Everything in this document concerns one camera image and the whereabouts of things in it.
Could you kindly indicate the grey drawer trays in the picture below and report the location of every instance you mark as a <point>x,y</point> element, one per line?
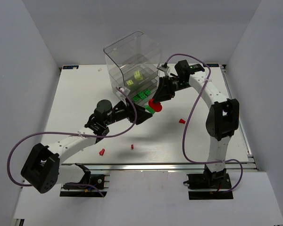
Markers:
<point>119,75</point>

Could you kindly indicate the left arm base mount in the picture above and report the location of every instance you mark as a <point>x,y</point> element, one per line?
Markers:
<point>78,180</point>

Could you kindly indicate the red white green lego stack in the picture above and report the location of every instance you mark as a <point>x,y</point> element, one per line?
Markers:
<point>153,107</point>

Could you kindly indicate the yellow lego brick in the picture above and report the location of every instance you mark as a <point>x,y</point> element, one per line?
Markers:
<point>138,75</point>
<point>129,83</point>

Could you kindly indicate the clear acrylic cover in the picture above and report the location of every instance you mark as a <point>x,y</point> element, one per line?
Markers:
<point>134,48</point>

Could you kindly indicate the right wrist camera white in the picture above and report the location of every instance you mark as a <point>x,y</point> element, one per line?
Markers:
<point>165,69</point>

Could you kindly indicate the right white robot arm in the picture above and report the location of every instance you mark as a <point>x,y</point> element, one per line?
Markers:
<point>223,117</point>

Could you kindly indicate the left blue label sticker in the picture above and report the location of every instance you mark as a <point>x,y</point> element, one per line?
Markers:
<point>70,67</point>

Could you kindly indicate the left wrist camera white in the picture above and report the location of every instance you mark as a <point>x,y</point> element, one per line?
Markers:
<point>122,93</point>

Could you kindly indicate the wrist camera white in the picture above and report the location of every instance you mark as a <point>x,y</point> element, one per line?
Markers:
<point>165,69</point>
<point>122,93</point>

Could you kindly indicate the right blue label sticker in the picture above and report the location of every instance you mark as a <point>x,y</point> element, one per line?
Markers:
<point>213,65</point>

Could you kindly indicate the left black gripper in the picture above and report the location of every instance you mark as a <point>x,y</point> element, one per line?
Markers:
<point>134,113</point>

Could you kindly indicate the blue label sticker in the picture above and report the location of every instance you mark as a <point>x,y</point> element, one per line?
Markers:
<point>213,65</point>
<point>70,67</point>

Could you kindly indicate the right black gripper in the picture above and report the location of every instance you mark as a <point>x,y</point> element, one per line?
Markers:
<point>167,85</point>

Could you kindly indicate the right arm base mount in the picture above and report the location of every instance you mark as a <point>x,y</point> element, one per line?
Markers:
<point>209,186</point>

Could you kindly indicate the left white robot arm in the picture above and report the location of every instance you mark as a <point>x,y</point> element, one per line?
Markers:
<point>44,166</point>

